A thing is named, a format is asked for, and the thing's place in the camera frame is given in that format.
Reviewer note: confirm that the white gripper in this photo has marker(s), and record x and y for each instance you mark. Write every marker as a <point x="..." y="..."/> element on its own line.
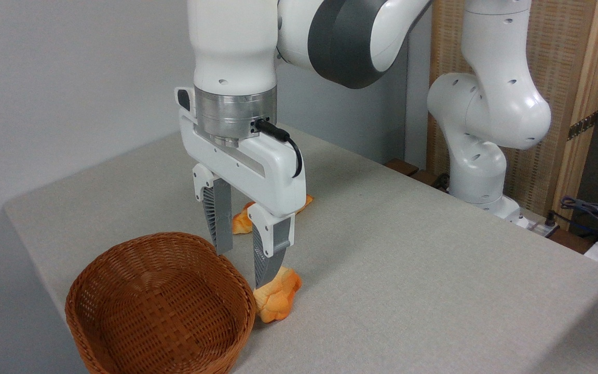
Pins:
<point x="273" y="174"/>

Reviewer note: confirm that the orange knotted bread roll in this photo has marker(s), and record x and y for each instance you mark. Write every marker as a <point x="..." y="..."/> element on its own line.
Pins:
<point x="278" y="298"/>

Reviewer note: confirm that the orange croissant bread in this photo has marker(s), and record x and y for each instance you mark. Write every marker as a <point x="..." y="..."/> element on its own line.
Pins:
<point x="242" y="222"/>

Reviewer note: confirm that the dark metal screen hinge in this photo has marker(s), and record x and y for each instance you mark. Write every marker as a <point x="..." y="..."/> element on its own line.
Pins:
<point x="583" y="125"/>

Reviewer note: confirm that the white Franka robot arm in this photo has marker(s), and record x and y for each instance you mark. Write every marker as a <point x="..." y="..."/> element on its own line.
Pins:
<point x="231" y="41"/>

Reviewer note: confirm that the wooden woven folding screen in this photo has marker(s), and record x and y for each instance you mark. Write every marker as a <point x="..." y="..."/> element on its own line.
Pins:
<point x="569" y="52"/>

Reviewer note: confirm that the white power strip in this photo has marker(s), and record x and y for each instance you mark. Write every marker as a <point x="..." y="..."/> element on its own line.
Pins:
<point x="542" y="226"/>

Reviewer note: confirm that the brown wooden base board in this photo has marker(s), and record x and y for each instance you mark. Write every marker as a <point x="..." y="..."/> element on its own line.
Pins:
<point x="402" y="167"/>

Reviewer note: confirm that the brown woven wicker basket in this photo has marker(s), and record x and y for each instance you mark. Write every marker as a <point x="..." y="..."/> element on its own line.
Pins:
<point x="164" y="311"/>

